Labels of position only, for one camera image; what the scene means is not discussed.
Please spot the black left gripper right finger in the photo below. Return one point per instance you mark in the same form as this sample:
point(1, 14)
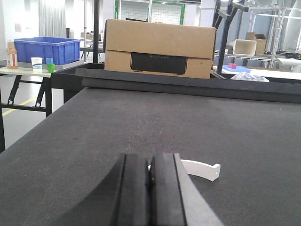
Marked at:
point(175, 201)

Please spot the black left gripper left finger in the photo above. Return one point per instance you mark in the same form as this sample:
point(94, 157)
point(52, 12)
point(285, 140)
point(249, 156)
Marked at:
point(121, 199)

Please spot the white curved PVC pipe piece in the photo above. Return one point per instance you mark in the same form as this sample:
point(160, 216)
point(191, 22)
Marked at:
point(202, 169)

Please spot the black foam board stack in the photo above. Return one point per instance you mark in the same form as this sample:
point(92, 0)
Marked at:
point(95, 76)

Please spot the clear plastic bag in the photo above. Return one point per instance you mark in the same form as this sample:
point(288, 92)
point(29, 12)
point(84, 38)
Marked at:
point(244, 76)

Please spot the pink cube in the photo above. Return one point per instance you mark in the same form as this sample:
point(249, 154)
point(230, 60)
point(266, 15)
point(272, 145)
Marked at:
point(232, 65)

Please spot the blue tray under cube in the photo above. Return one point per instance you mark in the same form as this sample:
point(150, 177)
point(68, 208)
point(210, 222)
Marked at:
point(237, 69)

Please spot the large cardboard box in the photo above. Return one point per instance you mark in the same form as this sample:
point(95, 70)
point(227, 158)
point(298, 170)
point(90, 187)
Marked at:
point(161, 49)

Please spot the green and blue cup stack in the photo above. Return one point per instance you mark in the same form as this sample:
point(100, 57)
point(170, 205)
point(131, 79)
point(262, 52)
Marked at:
point(50, 65)

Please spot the blue plastic crate on table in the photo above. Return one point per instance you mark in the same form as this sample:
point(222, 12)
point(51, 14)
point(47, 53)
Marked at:
point(61, 50)

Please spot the white paper cup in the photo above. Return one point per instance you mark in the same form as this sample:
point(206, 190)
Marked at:
point(37, 63)

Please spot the white open box on shelf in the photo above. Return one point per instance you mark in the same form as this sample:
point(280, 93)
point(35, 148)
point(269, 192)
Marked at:
point(244, 47)

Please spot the small cardboard box on shelf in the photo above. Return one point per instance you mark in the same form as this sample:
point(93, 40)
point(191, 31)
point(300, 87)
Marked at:
point(260, 41)

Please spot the orange juice bottle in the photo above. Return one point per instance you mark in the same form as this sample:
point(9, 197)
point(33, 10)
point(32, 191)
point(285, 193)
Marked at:
point(11, 55)

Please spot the black vertical pole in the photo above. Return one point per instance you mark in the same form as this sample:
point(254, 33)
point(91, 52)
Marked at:
point(96, 32)

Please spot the black angled frame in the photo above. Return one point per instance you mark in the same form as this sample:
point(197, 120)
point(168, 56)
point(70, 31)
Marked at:
point(232, 7)

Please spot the metal wire shelf rack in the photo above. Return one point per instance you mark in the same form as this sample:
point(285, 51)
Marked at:
point(278, 20)

